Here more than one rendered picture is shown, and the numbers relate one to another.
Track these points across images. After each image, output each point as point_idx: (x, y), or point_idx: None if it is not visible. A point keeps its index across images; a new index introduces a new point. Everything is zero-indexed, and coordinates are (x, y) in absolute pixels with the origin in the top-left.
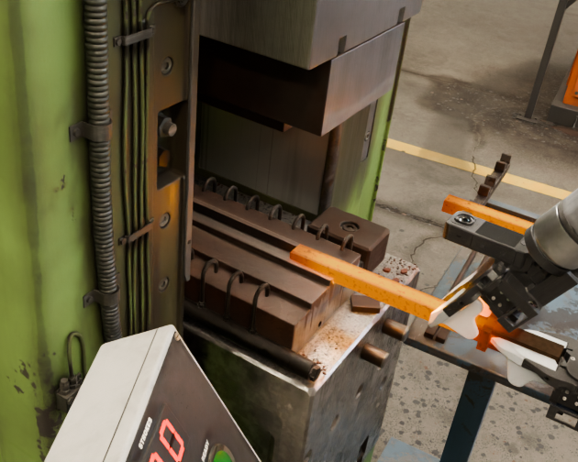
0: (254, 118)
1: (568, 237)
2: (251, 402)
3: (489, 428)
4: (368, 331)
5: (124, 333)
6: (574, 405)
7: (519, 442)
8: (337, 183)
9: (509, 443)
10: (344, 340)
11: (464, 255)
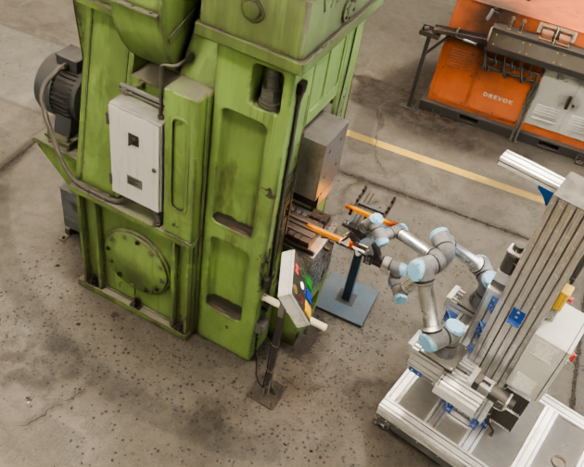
0: None
1: (363, 228)
2: None
3: (369, 267)
4: (324, 243)
5: None
6: (368, 259)
7: (379, 271)
8: None
9: (375, 272)
10: (319, 246)
11: (355, 212)
